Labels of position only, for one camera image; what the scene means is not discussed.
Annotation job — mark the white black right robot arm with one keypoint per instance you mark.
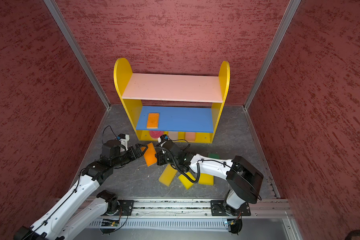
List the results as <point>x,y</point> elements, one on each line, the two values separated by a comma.
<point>244,179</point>

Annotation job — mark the white sponge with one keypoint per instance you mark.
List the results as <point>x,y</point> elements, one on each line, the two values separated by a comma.
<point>173,135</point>

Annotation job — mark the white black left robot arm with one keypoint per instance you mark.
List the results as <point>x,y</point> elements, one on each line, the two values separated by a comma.
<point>62,222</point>

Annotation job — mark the circuit board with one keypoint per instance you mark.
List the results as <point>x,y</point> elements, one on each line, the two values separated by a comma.
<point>234,224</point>
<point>110,223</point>

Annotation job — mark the left circuit board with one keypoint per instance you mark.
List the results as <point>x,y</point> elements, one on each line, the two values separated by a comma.
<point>110,223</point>

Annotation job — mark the bright yellow diamond sponge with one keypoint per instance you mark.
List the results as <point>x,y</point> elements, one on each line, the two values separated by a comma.
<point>185,181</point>

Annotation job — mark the pale yellow sponge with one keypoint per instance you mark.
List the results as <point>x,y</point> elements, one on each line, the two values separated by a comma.
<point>168,175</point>

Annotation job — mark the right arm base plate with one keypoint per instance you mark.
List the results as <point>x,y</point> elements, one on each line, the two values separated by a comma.
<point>221,208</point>

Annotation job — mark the yellow shelf with coloured boards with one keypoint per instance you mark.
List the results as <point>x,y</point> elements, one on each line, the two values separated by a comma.
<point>185,103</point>

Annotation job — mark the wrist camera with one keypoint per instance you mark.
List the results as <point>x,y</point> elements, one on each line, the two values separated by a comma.
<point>162,138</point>
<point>123,138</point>

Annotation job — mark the aluminium mounting rail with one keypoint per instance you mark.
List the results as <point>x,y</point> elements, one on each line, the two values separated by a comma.
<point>201,208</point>

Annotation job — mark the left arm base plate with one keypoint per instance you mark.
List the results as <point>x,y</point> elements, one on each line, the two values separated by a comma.
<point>124,207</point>

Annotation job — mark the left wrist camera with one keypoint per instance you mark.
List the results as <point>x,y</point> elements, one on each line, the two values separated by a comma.
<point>123,138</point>

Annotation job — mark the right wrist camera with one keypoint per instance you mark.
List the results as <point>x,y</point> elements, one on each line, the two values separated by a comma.
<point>162,138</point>

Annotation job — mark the round pink smiley sponge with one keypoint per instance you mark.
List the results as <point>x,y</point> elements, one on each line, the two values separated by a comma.
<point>155,134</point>

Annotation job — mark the green yellow scouring sponge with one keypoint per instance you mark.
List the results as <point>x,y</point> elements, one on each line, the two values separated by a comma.
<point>213,156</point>

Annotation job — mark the peach orange sponge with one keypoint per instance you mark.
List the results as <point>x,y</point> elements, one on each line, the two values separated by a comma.
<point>190,136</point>

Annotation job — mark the right circuit board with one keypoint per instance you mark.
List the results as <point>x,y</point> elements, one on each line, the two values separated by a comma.
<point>234,224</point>

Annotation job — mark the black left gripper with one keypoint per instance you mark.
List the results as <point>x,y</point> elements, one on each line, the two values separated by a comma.
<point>138,151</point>

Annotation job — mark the bright yellow square sponge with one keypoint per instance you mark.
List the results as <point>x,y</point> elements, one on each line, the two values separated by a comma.
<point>206,179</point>

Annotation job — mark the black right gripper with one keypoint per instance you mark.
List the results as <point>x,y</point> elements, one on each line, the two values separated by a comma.
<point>159,156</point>

